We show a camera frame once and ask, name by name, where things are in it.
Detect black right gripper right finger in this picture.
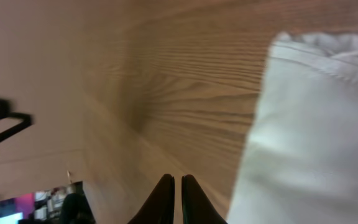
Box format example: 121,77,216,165
181,174,227,224

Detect beige cotton shorts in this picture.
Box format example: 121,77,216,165
227,32,358,224

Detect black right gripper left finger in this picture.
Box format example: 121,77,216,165
128,174,175,224

